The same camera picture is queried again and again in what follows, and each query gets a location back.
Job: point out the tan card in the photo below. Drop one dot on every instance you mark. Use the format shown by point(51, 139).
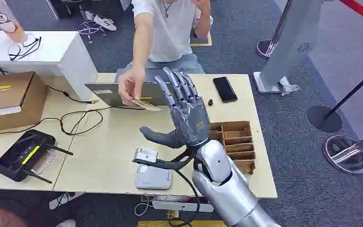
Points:
point(147, 105)

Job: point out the black rimmed glasses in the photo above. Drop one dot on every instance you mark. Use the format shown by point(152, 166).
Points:
point(37, 42)

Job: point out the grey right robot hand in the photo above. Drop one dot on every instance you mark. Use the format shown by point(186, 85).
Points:
point(191, 122)

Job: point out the grey standing sign panel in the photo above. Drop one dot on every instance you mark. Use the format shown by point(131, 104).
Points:
point(294, 40)

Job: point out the brown cardboard box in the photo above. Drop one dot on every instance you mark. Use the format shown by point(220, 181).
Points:
point(9, 100)

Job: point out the black router with antennas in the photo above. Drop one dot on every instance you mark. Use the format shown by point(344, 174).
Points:
point(20, 156)

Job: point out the dark round base stanchion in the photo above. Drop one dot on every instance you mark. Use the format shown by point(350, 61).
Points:
point(266, 50)

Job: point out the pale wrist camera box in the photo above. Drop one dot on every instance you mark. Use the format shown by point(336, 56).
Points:
point(145, 155)

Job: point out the chrome base stanchion post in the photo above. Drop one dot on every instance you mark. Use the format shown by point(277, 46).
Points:
point(347, 155)

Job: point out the wooden compartment box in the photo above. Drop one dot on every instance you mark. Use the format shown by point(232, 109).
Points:
point(238, 144)

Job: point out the black smartphone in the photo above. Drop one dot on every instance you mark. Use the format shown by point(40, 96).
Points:
point(225, 89)

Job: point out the small brown cap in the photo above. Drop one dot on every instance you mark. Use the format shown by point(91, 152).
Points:
point(210, 102)

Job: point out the person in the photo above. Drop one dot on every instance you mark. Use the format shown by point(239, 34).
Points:
point(172, 34)

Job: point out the white mini computer box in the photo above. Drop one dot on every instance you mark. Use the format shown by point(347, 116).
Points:
point(153, 180)

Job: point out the chrome chair base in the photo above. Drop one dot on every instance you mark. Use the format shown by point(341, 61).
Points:
point(89, 28)

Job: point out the white power strip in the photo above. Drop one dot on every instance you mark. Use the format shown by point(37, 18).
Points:
point(181, 205)

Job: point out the black base stanchion post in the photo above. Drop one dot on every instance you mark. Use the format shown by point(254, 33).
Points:
point(324, 119)

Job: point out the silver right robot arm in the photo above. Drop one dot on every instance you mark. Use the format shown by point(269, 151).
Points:
point(228, 194)

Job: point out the person's right hand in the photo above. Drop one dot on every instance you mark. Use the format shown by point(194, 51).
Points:
point(133, 83)

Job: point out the wooden stool seat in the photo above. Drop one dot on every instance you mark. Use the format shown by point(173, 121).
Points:
point(200, 42)

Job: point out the white cabinet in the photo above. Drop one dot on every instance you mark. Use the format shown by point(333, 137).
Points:
point(59, 53)

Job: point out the white shoe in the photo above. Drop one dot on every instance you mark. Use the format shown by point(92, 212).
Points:
point(105, 23)

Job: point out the person's left hand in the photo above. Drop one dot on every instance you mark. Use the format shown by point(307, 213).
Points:
point(202, 3)

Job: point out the pink cartoon drink cup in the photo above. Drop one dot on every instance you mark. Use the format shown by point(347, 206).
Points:
point(6, 22)

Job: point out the blurred reddish object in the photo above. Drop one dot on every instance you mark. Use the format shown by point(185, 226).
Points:
point(0, 219)

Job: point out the grey laptop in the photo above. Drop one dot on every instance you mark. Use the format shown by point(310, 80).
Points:
point(106, 98)

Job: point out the black camera bracket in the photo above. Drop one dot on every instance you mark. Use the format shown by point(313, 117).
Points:
point(165, 164)

